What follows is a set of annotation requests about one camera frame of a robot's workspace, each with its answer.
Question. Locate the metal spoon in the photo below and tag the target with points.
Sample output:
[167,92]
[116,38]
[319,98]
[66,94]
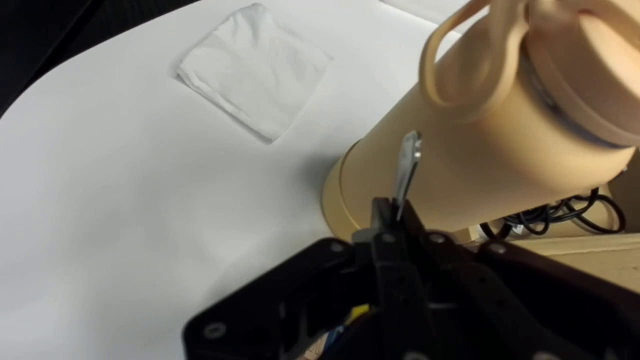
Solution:
[409,160]

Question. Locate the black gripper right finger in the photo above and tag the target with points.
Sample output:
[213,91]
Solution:
[417,240]

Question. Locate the open cardboard box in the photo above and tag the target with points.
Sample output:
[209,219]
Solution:
[586,261]

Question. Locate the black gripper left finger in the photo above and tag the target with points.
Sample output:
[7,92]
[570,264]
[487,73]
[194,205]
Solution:
[384,232]

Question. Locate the white folded napkin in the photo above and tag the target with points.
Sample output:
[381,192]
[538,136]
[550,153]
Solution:
[252,67]

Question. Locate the beige water bottle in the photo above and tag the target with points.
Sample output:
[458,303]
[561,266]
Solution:
[480,166]

